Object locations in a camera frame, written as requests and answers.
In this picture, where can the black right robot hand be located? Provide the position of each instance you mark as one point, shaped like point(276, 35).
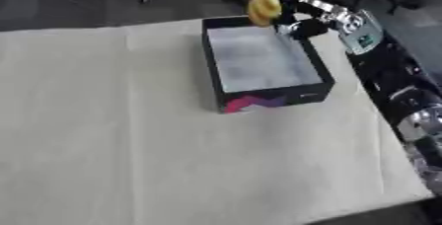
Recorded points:
point(311, 26)

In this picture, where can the yellow round toy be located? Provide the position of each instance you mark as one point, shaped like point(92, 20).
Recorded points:
point(264, 8)

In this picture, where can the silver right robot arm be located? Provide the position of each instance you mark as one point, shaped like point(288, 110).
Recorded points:
point(397, 81)

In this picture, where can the black box white inside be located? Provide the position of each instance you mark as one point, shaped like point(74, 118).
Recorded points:
point(262, 61)

